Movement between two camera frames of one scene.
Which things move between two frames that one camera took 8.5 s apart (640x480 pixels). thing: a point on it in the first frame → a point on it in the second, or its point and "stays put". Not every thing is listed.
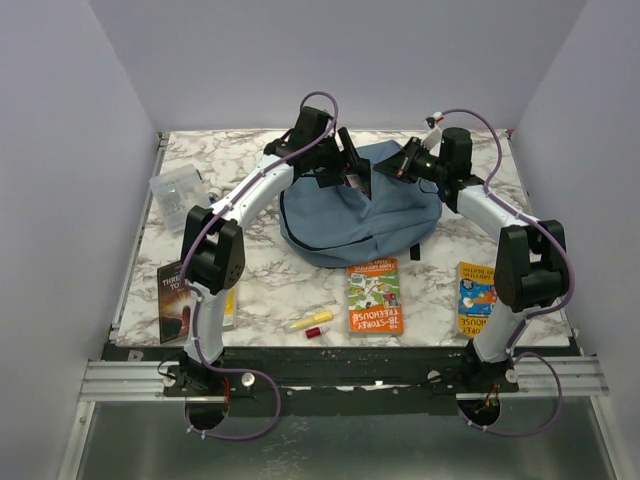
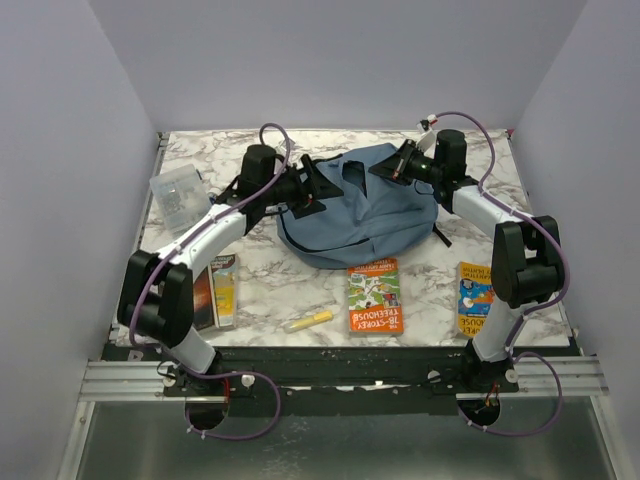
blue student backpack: (341, 226) stays put
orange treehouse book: (373, 298) stays put
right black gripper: (400, 166) stays put
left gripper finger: (330, 179) → (308, 208)
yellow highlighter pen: (308, 321) stays put
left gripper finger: (357, 163) → (323, 187)
